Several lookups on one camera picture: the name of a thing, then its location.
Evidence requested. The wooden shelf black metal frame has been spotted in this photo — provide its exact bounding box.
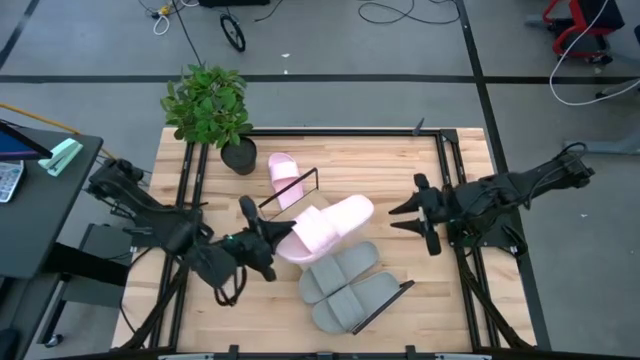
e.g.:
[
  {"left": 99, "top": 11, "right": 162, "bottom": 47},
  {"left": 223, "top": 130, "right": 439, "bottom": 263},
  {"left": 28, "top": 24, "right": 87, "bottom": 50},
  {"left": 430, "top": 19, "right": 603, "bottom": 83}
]
[{"left": 257, "top": 167, "right": 416, "bottom": 336}]

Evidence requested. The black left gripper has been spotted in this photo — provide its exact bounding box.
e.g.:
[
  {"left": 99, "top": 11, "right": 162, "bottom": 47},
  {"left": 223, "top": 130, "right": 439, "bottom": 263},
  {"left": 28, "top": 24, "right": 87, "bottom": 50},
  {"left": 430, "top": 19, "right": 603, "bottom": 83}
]
[{"left": 222, "top": 195, "right": 296, "bottom": 282}]

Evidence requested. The dark laptop screen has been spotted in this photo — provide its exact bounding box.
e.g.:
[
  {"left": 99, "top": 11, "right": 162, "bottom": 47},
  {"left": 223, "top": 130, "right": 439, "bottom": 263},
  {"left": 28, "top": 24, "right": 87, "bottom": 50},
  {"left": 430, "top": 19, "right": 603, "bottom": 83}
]
[{"left": 0, "top": 119, "right": 54, "bottom": 162}]

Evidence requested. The white floor cable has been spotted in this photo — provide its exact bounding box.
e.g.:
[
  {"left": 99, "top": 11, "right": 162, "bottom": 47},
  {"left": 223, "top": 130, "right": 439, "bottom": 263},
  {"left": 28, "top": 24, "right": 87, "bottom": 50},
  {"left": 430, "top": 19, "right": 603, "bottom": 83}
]
[{"left": 548, "top": 0, "right": 640, "bottom": 107}]

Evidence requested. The pink slide sandal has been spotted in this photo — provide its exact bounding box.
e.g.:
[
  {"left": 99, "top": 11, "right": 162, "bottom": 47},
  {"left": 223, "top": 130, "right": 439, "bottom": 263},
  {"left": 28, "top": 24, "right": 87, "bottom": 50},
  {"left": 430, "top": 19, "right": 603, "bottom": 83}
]
[
  {"left": 276, "top": 193, "right": 376, "bottom": 266},
  {"left": 268, "top": 152, "right": 305, "bottom": 211}
]

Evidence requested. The green potted plant black pot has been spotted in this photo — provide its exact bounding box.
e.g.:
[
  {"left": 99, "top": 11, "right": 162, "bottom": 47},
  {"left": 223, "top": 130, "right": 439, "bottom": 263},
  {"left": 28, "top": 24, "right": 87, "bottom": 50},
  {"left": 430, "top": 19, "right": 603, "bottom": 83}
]
[{"left": 159, "top": 63, "right": 259, "bottom": 176}]

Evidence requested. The red and black cart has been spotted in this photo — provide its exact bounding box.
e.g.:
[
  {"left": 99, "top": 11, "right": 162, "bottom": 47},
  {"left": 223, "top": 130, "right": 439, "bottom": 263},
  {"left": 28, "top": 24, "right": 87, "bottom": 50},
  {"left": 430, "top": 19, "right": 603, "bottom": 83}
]
[{"left": 542, "top": 0, "right": 626, "bottom": 65}]

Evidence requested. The mint green stapler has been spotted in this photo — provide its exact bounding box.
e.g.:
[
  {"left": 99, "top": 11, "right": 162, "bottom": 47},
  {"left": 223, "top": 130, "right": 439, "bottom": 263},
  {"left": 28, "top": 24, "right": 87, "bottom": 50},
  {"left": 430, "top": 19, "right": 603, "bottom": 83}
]
[{"left": 38, "top": 138, "right": 85, "bottom": 177}]

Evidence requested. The white cable yellow plug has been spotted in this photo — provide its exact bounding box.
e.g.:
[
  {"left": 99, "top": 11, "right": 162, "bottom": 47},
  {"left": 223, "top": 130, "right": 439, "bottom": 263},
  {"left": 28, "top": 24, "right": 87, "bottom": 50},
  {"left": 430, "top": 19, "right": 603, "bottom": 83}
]
[{"left": 152, "top": 4, "right": 174, "bottom": 37}]

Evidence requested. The black floor cable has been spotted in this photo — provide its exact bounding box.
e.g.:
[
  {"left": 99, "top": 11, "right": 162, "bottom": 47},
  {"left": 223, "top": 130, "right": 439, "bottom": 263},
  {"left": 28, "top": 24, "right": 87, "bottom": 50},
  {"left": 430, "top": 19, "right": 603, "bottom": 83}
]
[{"left": 357, "top": 0, "right": 461, "bottom": 26}]

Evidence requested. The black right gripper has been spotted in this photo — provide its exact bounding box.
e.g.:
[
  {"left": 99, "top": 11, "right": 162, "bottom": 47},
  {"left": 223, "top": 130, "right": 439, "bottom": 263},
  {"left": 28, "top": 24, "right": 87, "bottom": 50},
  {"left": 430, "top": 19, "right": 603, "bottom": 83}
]
[{"left": 388, "top": 172, "right": 466, "bottom": 257}]

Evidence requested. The grey slide sandal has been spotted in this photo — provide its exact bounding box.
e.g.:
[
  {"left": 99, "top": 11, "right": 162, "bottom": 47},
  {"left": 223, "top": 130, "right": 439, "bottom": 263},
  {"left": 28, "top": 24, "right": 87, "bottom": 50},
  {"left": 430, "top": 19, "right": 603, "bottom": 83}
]
[
  {"left": 311, "top": 271, "right": 401, "bottom": 335},
  {"left": 298, "top": 241, "right": 381, "bottom": 305}
]

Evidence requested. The black bicycle wheel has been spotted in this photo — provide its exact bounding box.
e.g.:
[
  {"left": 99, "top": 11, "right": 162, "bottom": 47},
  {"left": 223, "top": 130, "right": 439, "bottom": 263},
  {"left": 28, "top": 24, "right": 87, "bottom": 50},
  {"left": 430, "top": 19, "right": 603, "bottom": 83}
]
[{"left": 219, "top": 13, "right": 247, "bottom": 53}]

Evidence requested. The black box under desk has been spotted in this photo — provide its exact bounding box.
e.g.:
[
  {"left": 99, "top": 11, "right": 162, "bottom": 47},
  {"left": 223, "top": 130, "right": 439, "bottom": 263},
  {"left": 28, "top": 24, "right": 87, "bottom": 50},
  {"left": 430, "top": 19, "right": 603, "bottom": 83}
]
[{"left": 79, "top": 223, "right": 134, "bottom": 261}]

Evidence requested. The yellow stick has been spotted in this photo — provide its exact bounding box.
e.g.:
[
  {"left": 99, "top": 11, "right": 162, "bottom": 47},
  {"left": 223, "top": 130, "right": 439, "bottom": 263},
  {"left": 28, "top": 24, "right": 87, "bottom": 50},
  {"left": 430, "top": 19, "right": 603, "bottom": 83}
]
[{"left": 0, "top": 102, "right": 117, "bottom": 161}]

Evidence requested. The black desk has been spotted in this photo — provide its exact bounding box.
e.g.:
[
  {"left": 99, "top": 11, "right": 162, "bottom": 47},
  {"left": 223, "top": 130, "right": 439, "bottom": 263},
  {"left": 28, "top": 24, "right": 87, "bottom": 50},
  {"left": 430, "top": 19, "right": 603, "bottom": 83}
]
[{"left": 0, "top": 124, "right": 105, "bottom": 360}]

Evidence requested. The black aluminium rig frame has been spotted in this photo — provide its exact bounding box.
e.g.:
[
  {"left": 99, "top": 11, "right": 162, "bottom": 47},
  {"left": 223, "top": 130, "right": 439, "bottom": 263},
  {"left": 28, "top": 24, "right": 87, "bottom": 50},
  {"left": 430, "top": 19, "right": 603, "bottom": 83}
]
[{"left": 112, "top": 127, "right": 551, "bottom": 360}]

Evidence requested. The grey table leg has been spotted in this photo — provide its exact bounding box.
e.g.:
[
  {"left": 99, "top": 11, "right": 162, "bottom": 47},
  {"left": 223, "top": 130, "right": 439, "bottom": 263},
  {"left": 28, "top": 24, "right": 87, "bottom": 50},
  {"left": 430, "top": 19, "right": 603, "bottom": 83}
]
[{"left": 562, "top": 77, "right": 640, "bottom": 155}]

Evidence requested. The white calculator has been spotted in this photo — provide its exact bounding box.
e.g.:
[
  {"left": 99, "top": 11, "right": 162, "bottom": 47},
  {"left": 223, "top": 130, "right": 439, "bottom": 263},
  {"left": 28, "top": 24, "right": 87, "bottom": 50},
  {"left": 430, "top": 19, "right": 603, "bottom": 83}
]
[{"left": 0, "top": 159, "right": 25, "bottom": 204}]

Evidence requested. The black floor box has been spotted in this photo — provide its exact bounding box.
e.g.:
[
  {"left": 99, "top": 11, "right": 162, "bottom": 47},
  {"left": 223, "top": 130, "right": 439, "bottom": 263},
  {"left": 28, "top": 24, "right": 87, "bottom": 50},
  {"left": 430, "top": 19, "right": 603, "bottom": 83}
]
[{"left": 198, "top": 0, "right": 271, "bottom": 8}]

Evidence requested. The thin black cable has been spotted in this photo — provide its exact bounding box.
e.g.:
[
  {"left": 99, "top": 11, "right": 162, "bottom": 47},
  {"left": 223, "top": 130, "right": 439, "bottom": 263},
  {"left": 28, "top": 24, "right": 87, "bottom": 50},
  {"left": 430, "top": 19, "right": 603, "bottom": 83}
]
[{"left": 171, "top": 0, "right": 204, "bottom": 67}]

